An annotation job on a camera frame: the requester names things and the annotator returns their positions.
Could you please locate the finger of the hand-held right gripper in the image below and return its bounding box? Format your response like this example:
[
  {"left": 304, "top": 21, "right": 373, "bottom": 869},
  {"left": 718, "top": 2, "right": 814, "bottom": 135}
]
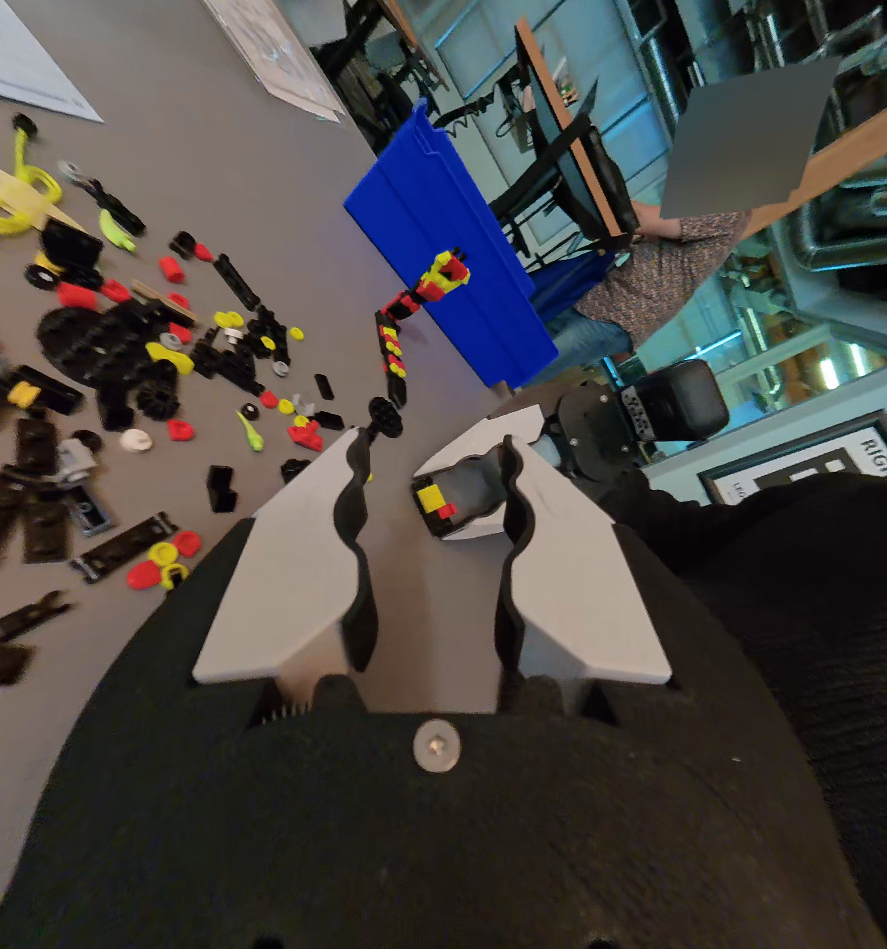
[
  {"left": 438, "top": 510, "right": 509, "bottom": 542},
  {"left": 412, "top": 404, "right": 556, "bottom": 483}
]

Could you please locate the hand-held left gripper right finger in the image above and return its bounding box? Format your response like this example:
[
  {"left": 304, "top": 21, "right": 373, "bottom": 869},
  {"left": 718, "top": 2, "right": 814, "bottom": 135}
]
[{"left": 494, "top": 434, "right": 673, "bottom": 687}]

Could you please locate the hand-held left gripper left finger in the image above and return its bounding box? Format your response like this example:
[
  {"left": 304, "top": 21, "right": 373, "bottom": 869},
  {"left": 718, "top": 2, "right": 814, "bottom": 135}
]
[{"left": 193, "top": 426, "right": 380, "bottom": 685}]

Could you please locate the dark lego plate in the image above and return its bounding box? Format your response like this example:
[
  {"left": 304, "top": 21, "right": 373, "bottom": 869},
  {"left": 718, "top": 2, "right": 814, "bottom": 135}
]
[{"left": 411, "top": 478, "right": 461, "bottom": 537}]

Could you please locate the pile of lego pieces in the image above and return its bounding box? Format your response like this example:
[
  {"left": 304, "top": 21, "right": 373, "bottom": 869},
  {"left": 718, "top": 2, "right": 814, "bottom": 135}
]
[{"left": 0, "top": 111, "right": 348, "bottom": 687}]

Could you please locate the black round lego plate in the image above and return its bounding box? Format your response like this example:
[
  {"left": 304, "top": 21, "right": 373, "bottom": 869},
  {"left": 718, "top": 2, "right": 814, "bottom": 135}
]
[{"left": 355, "top": 396, "right": 404, "bottom": 447}]

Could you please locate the black red yellow lego assembly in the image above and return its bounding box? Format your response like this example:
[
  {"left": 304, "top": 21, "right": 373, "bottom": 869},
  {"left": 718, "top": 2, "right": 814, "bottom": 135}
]
[{"left": 374, "top": 248, "right": 472, "bottom": 410}]

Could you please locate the blue plastic bin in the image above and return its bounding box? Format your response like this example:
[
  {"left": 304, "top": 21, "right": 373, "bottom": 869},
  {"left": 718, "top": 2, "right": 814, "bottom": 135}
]
[{"left": 343, "top": 102, "right": 560, "bottom": 390}]

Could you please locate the black framed white sign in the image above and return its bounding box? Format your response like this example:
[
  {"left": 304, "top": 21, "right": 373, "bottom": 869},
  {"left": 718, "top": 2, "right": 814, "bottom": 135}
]
[{"left": 698, "top": 410, "right": 887, "bottom": 507}]

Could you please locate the background wooden desk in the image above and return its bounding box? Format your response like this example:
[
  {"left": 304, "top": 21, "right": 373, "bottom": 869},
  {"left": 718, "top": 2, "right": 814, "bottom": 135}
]
[
  {"left": 746, "top": 89, "right": 887, "bottom": 238},
  {"left": 488, "top": 18, "right": 641, "bottom": 253}
]

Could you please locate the clear plastic sheet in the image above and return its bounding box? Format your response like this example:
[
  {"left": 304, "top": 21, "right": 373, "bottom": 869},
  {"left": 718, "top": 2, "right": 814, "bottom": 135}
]
[{"left": 202, "top": 0, "right": 346, "bottom": 124}]

